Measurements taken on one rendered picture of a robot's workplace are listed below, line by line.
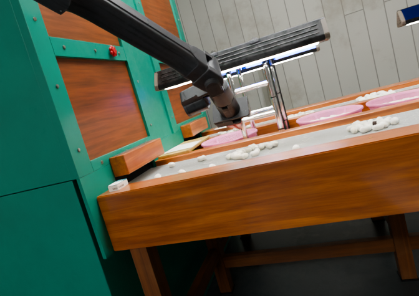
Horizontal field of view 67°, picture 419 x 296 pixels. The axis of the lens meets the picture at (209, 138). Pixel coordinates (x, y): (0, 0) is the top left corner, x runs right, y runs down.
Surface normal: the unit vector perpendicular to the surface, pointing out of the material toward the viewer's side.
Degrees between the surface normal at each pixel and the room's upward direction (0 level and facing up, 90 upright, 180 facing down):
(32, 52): 90
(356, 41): 90
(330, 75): 90
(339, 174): 90
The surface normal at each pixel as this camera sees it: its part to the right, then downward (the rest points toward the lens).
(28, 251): -0.27, 0.20
